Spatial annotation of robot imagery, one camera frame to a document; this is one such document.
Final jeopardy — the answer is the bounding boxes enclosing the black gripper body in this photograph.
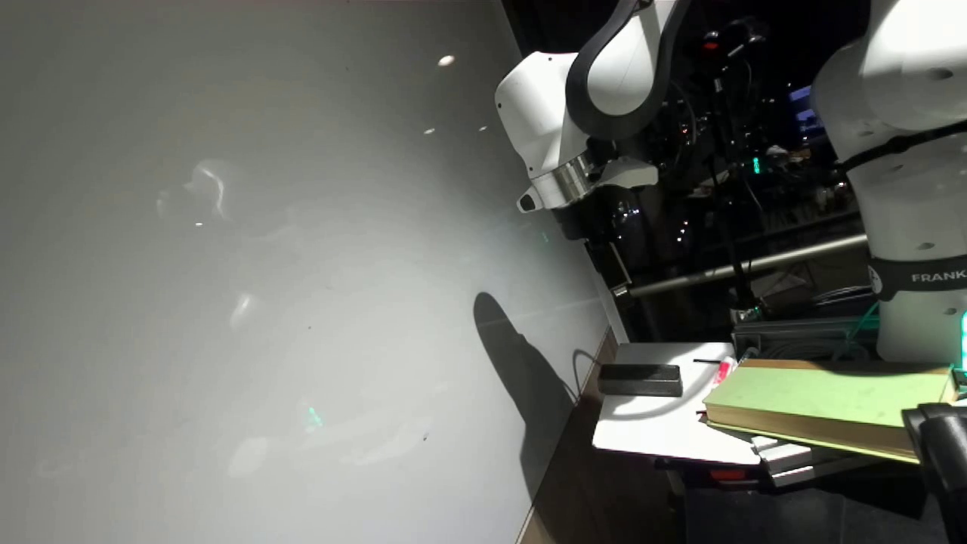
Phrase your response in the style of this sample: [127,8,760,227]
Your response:
[557,185,660,244]

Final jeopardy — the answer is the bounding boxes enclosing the small blue screen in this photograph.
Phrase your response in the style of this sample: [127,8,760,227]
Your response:
[785,85,823,138]

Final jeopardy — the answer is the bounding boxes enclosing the white side table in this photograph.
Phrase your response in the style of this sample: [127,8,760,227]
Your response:
[587,340,768,471]

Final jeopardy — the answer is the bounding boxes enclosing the black rounded object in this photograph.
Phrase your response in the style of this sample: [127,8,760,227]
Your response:
[902,400,967,544]

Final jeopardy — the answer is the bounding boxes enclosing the black felt whiteboard eraser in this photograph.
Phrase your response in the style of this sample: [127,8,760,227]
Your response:
[597,361,687,400]

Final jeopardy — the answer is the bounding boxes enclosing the metal handrail bar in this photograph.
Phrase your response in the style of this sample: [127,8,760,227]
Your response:
[610,232,869,303]

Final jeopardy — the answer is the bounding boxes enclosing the grey flat box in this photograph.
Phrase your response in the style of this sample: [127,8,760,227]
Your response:
[729,305,869,358]

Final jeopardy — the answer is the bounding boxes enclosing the green hardcover book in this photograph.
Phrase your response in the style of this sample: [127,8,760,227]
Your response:
[701,361,960,467]

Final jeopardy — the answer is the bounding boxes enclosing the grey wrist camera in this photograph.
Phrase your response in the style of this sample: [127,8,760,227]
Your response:
[515,152,663,219]

